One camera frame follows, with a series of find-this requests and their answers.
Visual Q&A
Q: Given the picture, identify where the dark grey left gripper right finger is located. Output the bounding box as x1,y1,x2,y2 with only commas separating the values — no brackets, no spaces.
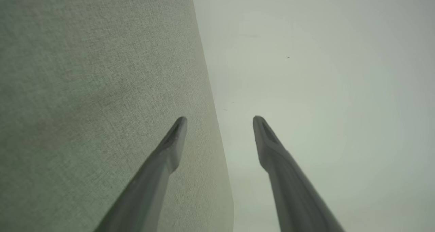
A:
253,115,345,232

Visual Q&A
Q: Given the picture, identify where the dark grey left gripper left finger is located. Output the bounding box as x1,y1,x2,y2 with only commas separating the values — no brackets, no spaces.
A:
93,116,188,232

